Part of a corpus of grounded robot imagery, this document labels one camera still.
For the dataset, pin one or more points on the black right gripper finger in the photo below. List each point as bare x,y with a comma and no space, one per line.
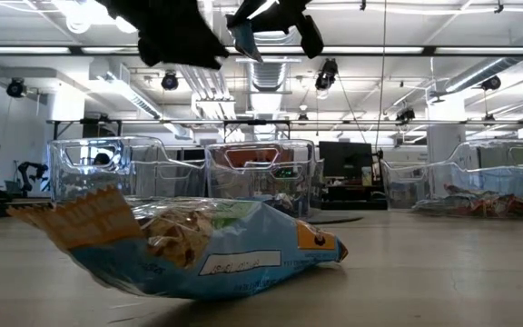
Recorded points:
311,38
250,16

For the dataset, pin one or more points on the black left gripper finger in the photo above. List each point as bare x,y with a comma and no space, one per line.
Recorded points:
193,52
149,52

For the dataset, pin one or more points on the blue granola bar small print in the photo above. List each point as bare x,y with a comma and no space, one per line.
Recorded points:
245,41

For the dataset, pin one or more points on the blue orange granola bar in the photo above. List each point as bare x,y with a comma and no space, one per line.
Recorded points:
243,245

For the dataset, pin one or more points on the red pink granola bar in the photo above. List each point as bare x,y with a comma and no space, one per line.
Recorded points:
506,208

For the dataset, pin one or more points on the black background robot arm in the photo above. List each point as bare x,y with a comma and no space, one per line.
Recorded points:
27,175

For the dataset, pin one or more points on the black ceiling spotlight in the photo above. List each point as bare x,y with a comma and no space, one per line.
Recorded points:
406,114
169,82
491,83
15,88

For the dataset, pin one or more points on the person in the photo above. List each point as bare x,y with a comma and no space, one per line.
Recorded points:
101,159

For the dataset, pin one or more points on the black overhead light bar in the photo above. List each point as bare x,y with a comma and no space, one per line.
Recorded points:
429,50

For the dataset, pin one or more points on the orange partition panel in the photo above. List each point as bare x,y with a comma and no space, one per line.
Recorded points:
252,159

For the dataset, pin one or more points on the black computer monitor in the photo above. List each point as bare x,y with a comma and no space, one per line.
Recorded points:
345,159

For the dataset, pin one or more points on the clear plastic bin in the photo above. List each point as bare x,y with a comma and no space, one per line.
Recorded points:
261,186
425,181
84,181

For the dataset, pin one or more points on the grey woven placemat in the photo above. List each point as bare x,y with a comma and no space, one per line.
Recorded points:
334,219

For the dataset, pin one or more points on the black ceiling camera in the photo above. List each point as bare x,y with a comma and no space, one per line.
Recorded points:
326,75

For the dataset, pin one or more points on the silver ventilation duct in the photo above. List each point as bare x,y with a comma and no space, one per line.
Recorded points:
268,75

